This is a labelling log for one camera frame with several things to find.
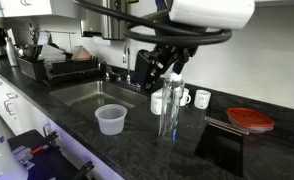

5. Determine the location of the steel paper towel dispenser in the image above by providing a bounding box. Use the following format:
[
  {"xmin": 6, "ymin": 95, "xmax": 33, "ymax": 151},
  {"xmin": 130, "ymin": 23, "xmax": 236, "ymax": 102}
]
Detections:
[{"xmin": 78, "ymin": 0, "xmax": 128, "ymax": 41}]

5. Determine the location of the steel thermos flask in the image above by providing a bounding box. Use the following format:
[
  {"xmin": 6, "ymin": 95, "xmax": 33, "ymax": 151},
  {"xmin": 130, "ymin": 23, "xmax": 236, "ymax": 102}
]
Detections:
[{"xmin": 4, "ymin": 28, "xmax": 20, "ymax": 68}]

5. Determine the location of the clear plastic bottle white label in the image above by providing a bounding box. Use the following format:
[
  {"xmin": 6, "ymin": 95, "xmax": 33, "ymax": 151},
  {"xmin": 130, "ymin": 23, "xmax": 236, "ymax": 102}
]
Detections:
[{"xmin": 156, "ymin": 71, "xmax": 186, "ymax": 148}]

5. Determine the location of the white cabinet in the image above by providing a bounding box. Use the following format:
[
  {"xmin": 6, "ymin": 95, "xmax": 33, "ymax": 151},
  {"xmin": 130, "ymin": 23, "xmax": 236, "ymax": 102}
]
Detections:
[
  {"xmin": 0, "ymin": 71, "xmax": 123, "ymax": 180},
  {"xmin": 0, "ymin": 0, "xmax": 79, "ymax": 20}
]

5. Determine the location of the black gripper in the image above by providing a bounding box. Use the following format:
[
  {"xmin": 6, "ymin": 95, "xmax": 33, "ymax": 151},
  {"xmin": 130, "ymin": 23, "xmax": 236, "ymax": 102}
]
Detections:
[{"xmin": 145, "ymin": 44, "xmax": 199, "ymax": 92}]

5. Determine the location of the clear plastic storage box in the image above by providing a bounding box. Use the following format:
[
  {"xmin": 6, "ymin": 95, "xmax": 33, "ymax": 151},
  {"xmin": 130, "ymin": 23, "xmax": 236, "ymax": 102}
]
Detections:
[{"xmin": 38, "ymin": 43, "xmax": 67, "ymax": 64}]

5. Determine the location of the red lid food container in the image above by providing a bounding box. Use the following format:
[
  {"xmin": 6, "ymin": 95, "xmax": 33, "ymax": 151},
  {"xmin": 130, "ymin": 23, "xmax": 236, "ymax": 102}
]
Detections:
[{"xmin": 225, "ymin": 107, "xmax": 276, "ymax": 135}]

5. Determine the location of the metal drawer handle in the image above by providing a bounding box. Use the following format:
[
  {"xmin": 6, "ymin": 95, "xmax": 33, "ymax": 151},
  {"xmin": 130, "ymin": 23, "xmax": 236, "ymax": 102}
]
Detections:
[
  {"xmin": 3, "ymin": 99, "xmax": 19, "ymax": 116},
  {"xmin": 42, "ymin": 122, "xmax": 54, "ymax": 138}
]

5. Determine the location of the white ceramic mug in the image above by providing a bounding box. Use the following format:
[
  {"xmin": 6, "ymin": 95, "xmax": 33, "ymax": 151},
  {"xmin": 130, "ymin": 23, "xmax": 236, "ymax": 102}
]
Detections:
[
  {"xmin": 149, "ymin": 89, "xmax": 168, "ymax": 116},
  {"xmin": 178, "ymin": 87, "xmax": 192, "ymax": 108},
  {"xmin": 193, "ymin": 89, "xmax": 212, "ymax": 110}
]

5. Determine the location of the translucent plastic cup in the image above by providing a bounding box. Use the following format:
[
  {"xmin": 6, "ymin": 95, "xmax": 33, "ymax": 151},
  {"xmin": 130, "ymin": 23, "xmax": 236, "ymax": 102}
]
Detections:
[{"xmin": 94, "ymin": 103, "xmax": 128, "ymax": 136}]

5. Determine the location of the white upper cabinet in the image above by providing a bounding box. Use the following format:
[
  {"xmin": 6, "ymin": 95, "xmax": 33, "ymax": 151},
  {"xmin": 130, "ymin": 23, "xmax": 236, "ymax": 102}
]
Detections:
[{"xmin": 0, "ymin": 0, "xmax": 79, "ymax": 20}]

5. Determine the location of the thin metal bar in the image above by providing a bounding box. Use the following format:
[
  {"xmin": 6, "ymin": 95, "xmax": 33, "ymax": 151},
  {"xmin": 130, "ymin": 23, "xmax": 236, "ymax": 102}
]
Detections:
[{"xmin": 204, "ymin": 115, "xmax": 250, "ymax": 136}]

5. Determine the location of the small dark side tap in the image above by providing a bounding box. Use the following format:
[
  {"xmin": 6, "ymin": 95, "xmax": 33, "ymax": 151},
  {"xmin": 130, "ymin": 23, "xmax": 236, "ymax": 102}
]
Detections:
[{"xmin": 98, "ymin": 59, "xmax": 116, "ymax": 82}]

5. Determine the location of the tall chrome gooseneck faucet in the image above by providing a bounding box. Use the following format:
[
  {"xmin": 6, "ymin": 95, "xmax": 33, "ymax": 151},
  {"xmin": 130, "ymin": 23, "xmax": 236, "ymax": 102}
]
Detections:
[{"xmin": 121, "ymin": 44, "xmax": 142, "ymax": 92}]

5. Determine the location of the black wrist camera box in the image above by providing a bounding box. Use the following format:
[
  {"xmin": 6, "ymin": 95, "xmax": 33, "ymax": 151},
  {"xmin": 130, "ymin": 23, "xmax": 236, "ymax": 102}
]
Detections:
[{"xmin": 134, "ymin": 49, "xmax": 155, "ymax": 90}]

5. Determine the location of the black dish rack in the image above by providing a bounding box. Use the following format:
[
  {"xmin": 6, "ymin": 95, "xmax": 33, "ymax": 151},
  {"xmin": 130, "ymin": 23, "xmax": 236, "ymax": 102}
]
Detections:
[{"xmin": 16, "ymin": 54, "xmax": 100, "ymax": 86}]

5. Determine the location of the stainless steel sink basin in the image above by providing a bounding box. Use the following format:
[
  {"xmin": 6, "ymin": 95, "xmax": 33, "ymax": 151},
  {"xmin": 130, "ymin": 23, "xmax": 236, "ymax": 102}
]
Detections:
[{"xmin": 48, "ymin": 79, "xmax": 150, "ymax": 122}]

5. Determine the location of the white lower cabinet front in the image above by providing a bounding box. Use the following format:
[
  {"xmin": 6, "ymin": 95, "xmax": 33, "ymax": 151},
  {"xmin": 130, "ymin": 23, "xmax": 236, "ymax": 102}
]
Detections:
[{"xmin": 0, "ymin": 71, "xmax": 123, "ymax": 180}]

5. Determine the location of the beige round bowl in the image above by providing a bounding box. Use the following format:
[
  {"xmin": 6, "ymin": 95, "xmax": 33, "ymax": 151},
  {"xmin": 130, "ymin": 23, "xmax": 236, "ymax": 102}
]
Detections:
[{"xmin": 70, "ymin": 45, "xmax": 92, "ymax": 62}]

